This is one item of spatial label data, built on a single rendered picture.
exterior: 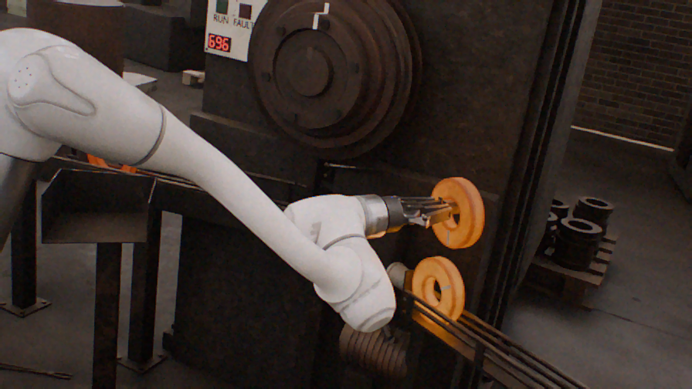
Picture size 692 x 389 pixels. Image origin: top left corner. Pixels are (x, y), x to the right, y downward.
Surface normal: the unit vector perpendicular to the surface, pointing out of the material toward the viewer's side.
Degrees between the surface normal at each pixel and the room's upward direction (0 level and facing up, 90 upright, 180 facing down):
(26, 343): 1
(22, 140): 103
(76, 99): 81
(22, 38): 27
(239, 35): 90
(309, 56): 90
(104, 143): 121
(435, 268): 90
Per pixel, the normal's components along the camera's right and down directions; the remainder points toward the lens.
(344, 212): 0.38, -0.61
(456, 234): -0.87, 0.07
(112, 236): 0.07, -0.94
